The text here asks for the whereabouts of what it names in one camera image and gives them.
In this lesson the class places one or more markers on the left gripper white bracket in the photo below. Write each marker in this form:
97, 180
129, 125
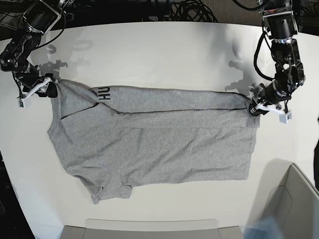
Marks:
265, 96

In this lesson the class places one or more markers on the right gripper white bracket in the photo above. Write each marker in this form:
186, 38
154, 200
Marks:
31, 83

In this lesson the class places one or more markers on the grey T-shirt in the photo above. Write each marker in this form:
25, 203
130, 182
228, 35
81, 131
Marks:
116, 138

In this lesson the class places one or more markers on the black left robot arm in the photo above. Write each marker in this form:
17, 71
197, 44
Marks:
279, 26

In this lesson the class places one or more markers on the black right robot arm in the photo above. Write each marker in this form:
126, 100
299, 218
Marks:
38, 19

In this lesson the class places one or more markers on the black object right edge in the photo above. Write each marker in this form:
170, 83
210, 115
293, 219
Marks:
316, 166

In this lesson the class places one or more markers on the grey bin right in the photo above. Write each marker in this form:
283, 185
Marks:
293, 206

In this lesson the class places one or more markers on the grey bin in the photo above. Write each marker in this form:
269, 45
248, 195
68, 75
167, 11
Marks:
108, 229
293, 206

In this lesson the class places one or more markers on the blue cloth in bin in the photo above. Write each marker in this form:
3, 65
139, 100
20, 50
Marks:
264, 229

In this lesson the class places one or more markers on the grey bin front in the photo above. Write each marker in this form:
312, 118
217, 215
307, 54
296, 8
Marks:
108, 229

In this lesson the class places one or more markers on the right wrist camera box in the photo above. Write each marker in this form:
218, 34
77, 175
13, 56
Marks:
21, 103

